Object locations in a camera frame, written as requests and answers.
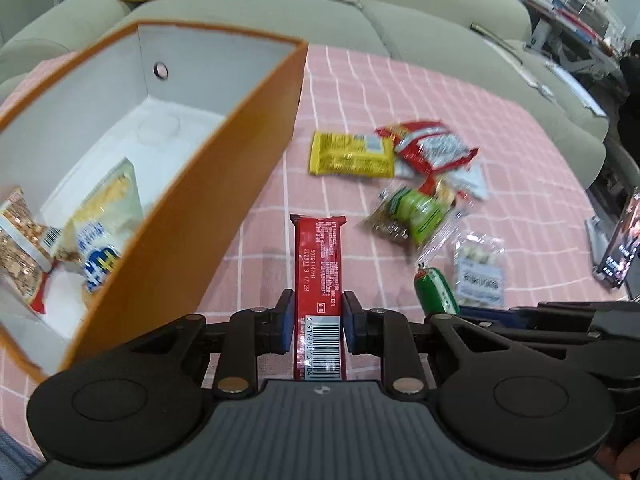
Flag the clear packet with white label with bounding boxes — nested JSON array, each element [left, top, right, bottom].
[[452, 232, 506, 307]]

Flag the yellow snack packet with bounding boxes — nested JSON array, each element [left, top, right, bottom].
[[307, 131, 396, 178]]

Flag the grey phone stand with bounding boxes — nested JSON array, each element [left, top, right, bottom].
[[585, 215, 608, 277]]

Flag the green snack packet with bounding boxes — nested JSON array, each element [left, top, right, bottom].
[[364, 185, 461, 248]]

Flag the pink checked tablecloth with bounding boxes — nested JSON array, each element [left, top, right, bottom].
[[0, 45, 631, 461]]

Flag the pale green sofa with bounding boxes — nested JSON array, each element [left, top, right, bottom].
[[0, 0, 621, 191]]

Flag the smartphone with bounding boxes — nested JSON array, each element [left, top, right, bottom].
[[592, 187, 640, 291]]

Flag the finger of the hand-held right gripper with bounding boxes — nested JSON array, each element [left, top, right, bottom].
[[537, 300, 640, 317], [457, 306, 640, 361]]

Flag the cluttered desk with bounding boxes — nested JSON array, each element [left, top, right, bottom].
[[522, 0, 631, 81]]

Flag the orange cardboard box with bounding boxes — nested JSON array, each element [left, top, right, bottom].
[[0, 21, 309, 383]]

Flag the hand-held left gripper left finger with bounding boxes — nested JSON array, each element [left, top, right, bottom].
[[125, 289, 296, 401]]

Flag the red snack bar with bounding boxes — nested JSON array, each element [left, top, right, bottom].
[[290, 213, 349, 382]]

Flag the white papers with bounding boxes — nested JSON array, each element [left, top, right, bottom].
[[545, 60, 608, 116]]

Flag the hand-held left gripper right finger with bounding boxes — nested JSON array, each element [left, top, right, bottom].
[[342, 291, 506, 401]]

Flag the green wrapped sausage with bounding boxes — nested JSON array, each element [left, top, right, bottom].
[[414, 265, 460, 317]]

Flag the brown snack packet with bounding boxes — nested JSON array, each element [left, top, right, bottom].
[[0, 187, 63, 316]]

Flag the white and blue snack packet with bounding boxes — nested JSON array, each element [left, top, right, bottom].
[[60, 157, 146, 306]]

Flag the red snack packet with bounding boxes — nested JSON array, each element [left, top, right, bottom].
[[375, 120, 480, 176]]

